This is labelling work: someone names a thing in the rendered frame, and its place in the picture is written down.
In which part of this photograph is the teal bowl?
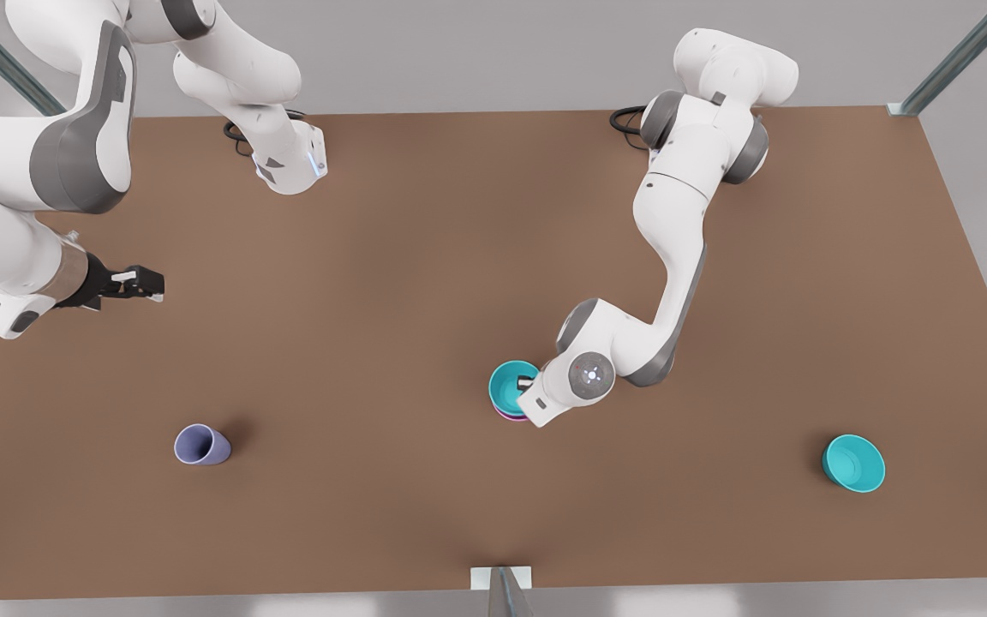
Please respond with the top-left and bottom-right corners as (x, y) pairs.
(488, 360), (542, 419)
(821, 434), (887, 494)

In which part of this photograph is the lavender cup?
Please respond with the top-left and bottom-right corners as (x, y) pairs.
(173, 423), (233, 467)

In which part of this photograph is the black cable loop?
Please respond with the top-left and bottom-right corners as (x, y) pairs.
(609, 105), (655, 152)
(223, 109), (307, 160)

